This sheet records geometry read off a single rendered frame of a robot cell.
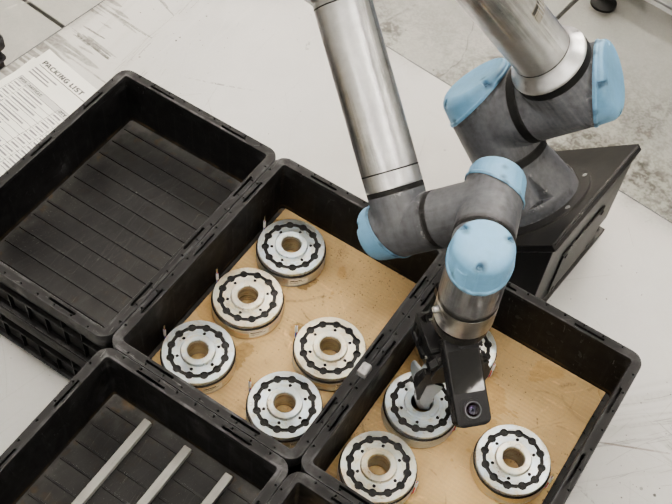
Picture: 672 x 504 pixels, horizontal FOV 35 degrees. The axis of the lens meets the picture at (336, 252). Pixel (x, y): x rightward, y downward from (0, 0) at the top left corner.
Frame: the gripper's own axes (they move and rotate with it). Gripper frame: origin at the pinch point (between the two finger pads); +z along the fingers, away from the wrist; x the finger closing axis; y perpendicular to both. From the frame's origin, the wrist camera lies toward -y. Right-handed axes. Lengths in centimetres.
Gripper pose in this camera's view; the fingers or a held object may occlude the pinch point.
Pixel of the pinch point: (443, 404)
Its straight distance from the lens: 149.2
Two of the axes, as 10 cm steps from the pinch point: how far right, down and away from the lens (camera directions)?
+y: -2.6, -8.0, 5.4
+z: -0.7, 5.7, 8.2
